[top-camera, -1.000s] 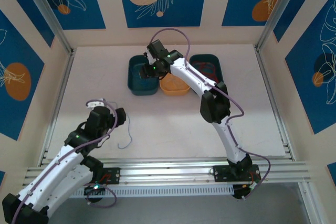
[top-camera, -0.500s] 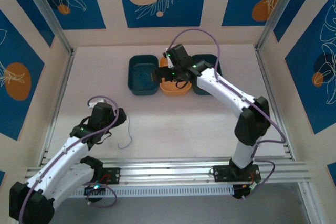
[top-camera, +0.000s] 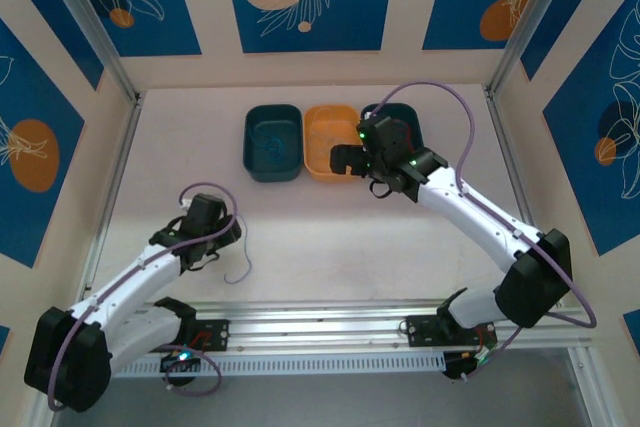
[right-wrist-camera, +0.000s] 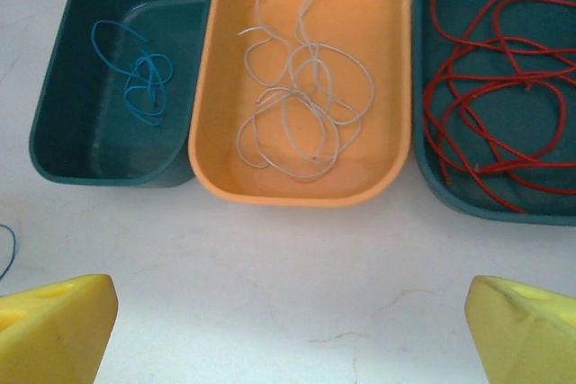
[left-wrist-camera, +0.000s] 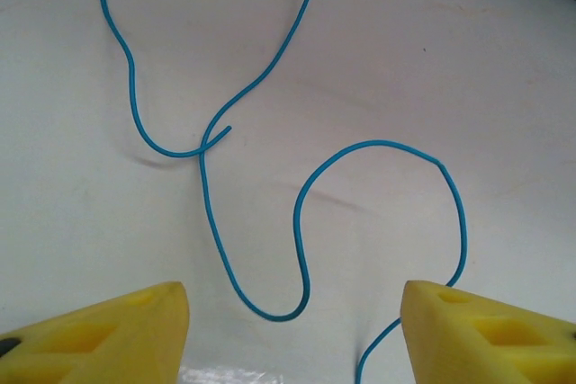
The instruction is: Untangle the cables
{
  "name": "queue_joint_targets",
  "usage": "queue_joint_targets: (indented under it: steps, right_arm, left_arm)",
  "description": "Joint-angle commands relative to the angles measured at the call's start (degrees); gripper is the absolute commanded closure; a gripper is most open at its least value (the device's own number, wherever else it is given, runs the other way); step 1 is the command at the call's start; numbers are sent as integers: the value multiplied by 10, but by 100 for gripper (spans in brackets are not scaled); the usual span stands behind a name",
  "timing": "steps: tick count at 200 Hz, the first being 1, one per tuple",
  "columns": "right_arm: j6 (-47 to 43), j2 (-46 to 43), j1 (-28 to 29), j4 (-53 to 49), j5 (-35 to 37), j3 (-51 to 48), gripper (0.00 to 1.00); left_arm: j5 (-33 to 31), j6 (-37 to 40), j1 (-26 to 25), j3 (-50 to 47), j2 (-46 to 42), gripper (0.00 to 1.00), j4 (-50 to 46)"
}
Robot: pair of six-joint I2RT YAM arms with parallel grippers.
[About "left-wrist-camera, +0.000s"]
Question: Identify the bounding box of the thin blue cable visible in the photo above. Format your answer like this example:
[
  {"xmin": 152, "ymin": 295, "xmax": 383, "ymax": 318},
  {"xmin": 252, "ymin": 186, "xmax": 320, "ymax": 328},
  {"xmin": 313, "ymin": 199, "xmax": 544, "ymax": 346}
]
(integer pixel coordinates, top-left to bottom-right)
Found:
[
  {"xmin": 98, "ymin": 0, "xmax": 233, "ymax": 158},
  {"xmin": 200, "ymin": 0, "xmax": 469, "ymax": 384}
]

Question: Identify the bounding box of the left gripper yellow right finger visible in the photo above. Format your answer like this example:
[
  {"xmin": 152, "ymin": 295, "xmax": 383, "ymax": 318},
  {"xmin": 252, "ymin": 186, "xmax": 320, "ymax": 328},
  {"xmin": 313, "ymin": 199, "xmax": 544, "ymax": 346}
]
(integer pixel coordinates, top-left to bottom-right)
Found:
[{"xmin": 400, "ymin": 279, "xmax": 576, "ymax": 384}]

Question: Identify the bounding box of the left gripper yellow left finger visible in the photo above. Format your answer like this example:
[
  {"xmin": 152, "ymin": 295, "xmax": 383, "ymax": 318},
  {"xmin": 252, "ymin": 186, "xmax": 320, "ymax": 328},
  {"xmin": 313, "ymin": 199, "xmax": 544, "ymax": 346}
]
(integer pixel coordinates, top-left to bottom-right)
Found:
[{"xmin": 0, "ymin": 281, "xmax": 191, "ymax": 384}]

